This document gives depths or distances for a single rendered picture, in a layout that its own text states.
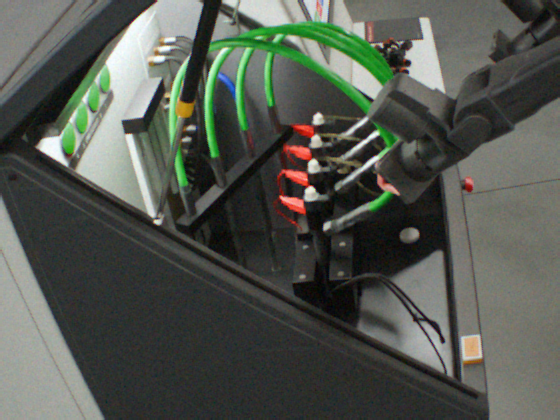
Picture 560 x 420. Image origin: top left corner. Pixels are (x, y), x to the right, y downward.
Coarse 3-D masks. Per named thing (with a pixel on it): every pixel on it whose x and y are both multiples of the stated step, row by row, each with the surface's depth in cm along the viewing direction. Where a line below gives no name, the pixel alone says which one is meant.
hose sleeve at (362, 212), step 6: (366, 204) 115; (354, 210) 116; (360, 210) 115; (366, 210) 114; (342, 216) 118; (348, 216) 117; (354, 216) 116; (360, 216) 115; (366, 216) 115; (336, 222) 119; (342, 222) 118; (348, 222) 117; (354, 222) 117; (336, 228) 119; (342, 228) 119
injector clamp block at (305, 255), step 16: (336, 176) 158; (352, 192) 152; (336, 208) 149; (352, 208) 148; (304, 240) 143; (336, 240) 141; (352, 240) 140; (304, 256) 139; (336, 256) 137; (352, 256) 137; (304, 272) 135; (336, 272) 134; (352, 272) 135; (304, 288) 134; (320, 288) 140; (352, 288) 134; (320, 304) 139; (336, 304) 136; (352, 304) 136
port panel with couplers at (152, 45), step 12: (156, 24) 145; (144, 36) 138; (156, 36) 145; (144, 48) 137; (156, 48) 143; (168, 48) 143; (144, 60) 137; (156, 60) 139; (156, 72) 144; (168, 72) 151; (168, 84) 151; (168, 96) 148; (168, 108) 145; (168, 120) 150; (192, 132) 158; (180, 144) 154
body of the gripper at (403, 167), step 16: (400, 144) 102; (416, 144) 97; (384, 160) 101; (400, 160) 101; (416, 160) 97; (384, 176) 101; (400, 176) 101; (416, 176) 100; (432, 176) 100; (400, 192) 101; (416, 192) 101
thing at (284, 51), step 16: (256, 48) 107; (272, 48) 105; (288, 48) 105; (304, 64) 105; (320, 64) 104; (176, 80) 117; (336, 80) 104; (176, 96) 119; (352, 96) 104; (176, 160) 127
